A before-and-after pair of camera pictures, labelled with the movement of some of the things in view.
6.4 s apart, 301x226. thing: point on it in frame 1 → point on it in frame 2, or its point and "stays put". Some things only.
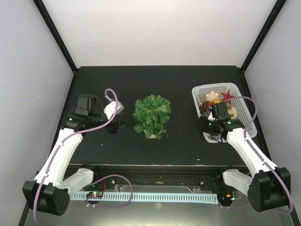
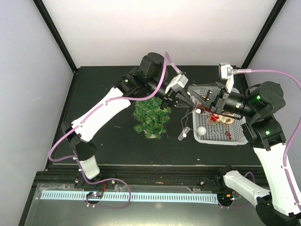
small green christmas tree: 151,114 stays put
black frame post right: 273,14 stays put
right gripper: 200,125 → 217,105
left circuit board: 97,195 stays put
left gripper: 114,128 → 170,98
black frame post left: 44,14 stays put
